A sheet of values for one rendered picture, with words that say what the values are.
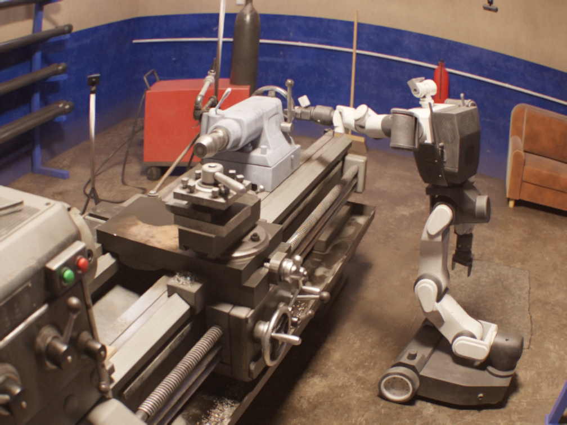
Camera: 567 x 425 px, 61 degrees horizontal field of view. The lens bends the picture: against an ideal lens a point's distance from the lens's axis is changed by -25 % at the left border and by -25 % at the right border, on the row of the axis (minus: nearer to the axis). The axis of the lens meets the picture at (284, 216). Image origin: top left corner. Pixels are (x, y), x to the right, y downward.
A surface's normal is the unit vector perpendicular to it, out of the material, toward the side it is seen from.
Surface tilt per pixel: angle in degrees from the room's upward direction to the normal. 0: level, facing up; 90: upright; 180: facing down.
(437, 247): 114
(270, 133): 70
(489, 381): 0
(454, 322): 90
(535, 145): 103
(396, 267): 0
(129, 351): 36
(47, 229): 45
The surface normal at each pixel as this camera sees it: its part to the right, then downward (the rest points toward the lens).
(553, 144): -0.33, 0.52
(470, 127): 0.63, 0.10
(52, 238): 0.69, -0.51
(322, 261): 0.04, -0.91
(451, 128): -0.75, 0.32
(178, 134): -0.01, 0.41
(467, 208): -0.52, 0.33
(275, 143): 0.87, -0.20
